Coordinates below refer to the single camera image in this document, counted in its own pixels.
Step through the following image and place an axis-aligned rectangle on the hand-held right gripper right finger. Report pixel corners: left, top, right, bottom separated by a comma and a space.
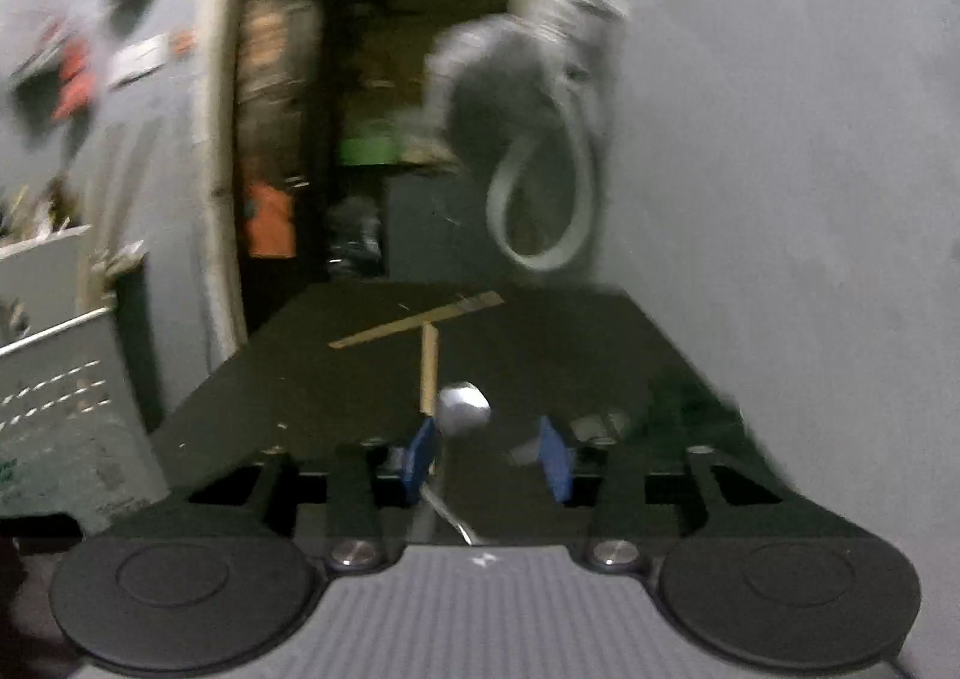
536, 415, 800, 573

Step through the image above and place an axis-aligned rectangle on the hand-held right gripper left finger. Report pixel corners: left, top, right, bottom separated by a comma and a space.
161, 415, 441, 573

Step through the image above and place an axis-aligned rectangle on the metal spoon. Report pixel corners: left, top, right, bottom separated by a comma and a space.
409, 381, 494, 546

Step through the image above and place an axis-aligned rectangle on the wooden spatula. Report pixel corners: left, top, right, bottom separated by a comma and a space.
418, 321, 441, 419

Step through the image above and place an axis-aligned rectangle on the wooden chopstick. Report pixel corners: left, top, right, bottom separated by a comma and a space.
328, 291, 505, 351

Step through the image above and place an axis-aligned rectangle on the white perforated utensil holder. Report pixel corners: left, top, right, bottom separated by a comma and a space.
0, 308, 172, 534

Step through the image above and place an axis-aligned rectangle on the black plastic bag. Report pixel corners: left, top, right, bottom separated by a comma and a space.
324, 195, 385, 275

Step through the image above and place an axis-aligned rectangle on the grey cabinet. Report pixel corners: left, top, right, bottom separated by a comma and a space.
382, 170, 526, 284

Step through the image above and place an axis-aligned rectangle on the green box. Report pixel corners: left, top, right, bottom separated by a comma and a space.
336, 133, 400, 168

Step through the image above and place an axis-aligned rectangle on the dark wooden door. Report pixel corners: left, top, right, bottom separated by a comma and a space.
236, 0, 331, 320

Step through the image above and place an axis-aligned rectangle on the metal faucet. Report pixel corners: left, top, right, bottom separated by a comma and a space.
536, 0, 631, 58

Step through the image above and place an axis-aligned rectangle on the red plastic bag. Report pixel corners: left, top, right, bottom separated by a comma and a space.
51, 38, 97, 119

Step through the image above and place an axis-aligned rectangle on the cream door frame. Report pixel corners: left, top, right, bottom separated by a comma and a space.
191, 0, 548, 357

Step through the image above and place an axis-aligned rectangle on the white wall switch plate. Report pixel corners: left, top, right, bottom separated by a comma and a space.
111, 36, 172, 88

